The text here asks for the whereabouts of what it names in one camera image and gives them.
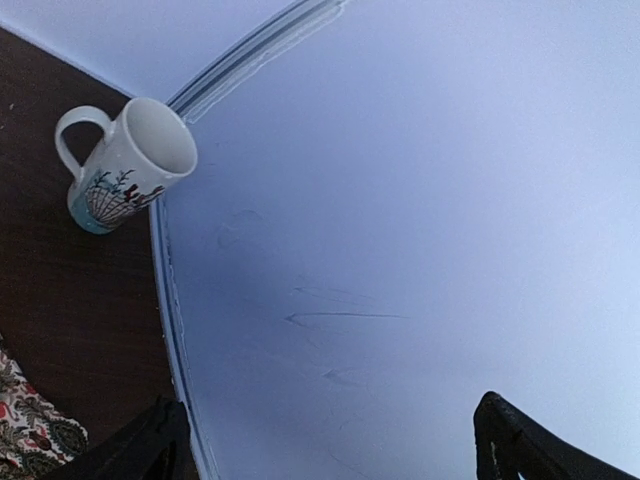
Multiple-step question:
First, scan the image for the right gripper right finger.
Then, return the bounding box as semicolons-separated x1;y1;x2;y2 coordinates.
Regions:
473;391;634;480

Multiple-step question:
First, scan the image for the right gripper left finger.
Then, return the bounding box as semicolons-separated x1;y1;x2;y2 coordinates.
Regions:
64;397;190;479

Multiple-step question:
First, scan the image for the floral paisley tie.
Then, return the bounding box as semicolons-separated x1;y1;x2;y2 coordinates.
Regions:
1;346;89;479

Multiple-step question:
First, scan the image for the white printed mug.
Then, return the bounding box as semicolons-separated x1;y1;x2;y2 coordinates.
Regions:
54;98;198;235

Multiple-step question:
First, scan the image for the right aluminium frame post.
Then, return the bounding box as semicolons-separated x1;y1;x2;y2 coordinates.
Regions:
168;0;347;124

